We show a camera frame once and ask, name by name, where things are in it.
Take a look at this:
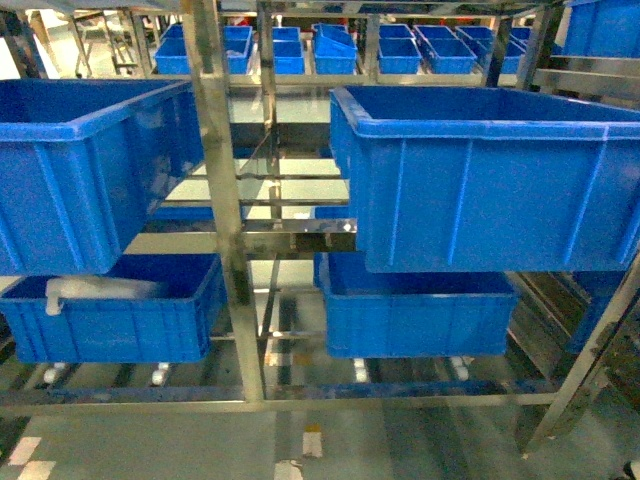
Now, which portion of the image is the blue bin lower right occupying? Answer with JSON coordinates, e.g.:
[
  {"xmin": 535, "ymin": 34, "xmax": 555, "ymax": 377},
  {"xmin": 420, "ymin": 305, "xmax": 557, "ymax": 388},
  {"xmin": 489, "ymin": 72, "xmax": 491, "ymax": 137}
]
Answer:
[{"xmin": 313, "ymin": 253, "xmax": 520, "ymax": 359}]

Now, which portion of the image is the large blue bin upper right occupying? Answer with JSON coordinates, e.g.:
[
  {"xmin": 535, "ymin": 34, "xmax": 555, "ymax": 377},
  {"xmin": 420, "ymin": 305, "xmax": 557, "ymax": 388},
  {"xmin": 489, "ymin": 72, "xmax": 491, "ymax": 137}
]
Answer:
[{"xmin": 330, "ymin": 86, "xmax": 639, "ymax": 273}]

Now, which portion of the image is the steel rack vertical post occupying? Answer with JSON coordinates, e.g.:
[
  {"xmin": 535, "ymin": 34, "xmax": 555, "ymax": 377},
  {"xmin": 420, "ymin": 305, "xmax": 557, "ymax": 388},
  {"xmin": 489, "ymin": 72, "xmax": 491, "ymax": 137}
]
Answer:
[{"xmin": 180, "ymin": 1, "xmax": 265, "ymax": 402}]

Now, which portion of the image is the large blue bin upper left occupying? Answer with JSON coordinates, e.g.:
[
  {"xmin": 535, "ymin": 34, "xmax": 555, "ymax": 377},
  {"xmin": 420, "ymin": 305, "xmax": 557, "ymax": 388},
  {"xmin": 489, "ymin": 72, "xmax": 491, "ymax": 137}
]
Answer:
[{"xmin": 1, "ymin": 79, "xmax": 203, "ymax": 276}]

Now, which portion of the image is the large blue bin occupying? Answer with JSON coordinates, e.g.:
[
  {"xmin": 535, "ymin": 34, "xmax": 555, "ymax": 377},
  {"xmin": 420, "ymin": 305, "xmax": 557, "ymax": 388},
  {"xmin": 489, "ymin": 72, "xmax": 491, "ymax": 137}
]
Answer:
[
  {"xmin": 1, "ymin": 79, "xmax": 203, "ymax": 276},
  {"xmin": 330, "ymin": 86, "xmax": 639, "ymax": 273}
]

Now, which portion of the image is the blue bin lower left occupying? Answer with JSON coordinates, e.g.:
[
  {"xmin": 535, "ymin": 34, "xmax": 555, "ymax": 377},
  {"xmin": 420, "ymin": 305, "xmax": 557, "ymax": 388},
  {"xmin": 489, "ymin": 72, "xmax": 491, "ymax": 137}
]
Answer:
[{"xmin": 1, "ymin": 254, "xmax": 227, "ymax": 363}]

